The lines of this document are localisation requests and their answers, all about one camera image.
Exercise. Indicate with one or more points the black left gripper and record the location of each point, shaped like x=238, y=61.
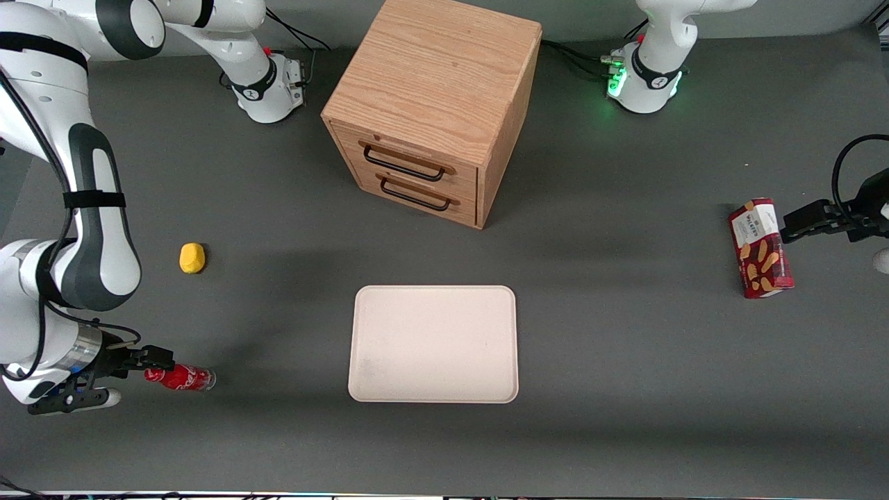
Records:
x=865, y=202

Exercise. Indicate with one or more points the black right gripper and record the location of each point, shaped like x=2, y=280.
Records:
x=111, y=355

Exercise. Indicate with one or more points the red coke bottle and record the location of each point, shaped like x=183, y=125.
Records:
x=184, y=378

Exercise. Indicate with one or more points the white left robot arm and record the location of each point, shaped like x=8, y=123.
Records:
x=656, y=62

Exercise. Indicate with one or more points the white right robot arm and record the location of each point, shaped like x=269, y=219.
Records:
x=97, y=229

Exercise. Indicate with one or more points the beige plastic tray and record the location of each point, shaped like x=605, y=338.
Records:
x=434, y=344

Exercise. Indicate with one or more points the red cookie box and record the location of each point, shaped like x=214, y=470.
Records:
x=760, y=250

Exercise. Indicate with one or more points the yellow lemon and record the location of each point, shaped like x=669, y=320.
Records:
x=192, y=257

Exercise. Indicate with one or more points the grey table mat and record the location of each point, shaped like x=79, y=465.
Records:
x=625, y=389

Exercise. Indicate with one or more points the wooden drawer front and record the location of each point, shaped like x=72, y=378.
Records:
x=417, y=189
x=417, y=154

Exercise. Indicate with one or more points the wooden drawer cabinet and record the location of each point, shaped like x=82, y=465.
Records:
x=437, y=76

